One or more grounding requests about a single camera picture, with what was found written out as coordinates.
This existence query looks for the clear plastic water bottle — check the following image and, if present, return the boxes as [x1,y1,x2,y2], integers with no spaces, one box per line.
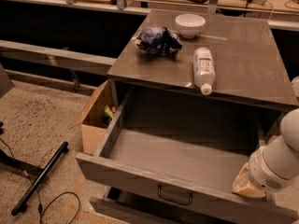
[193,48,216,95]

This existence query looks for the grey bottom drawer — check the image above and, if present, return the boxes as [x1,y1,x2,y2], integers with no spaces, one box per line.
[90,187,198,224]

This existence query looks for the grey top drawer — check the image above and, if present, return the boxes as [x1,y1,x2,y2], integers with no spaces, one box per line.
[77,86,298,224]

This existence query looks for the crumpled blue chip bag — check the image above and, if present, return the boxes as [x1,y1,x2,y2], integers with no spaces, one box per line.
[135,26,182,56]

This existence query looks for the open cardboard box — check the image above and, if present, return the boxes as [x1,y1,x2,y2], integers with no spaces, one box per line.
[70,80,117,155]

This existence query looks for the white ceramic bowl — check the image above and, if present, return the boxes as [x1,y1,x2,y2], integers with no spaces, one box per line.
[175,14,206,38]

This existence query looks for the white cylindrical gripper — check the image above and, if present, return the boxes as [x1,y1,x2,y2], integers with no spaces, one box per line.
[232,146,293,199]

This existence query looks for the green item in box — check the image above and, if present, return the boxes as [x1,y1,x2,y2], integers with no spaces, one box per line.
[103,105,116,126]

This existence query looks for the grey drawer cabinet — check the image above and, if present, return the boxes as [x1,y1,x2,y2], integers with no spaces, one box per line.
[107,15,298,112]

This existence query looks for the black metal stand bar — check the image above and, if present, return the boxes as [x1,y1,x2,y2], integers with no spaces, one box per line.
[11,142,68,217]

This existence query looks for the grey drawer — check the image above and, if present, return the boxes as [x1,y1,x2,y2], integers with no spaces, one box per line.
[90,187,198,224]
[77,86,298,224]

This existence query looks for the black floor cable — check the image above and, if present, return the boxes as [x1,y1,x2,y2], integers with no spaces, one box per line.
[0,137,82,224]

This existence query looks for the metal frame rail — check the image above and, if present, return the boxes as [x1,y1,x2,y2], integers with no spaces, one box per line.
[0,40,116,76]

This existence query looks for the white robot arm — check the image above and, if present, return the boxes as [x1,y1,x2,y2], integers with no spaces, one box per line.
[232,108,299,198]

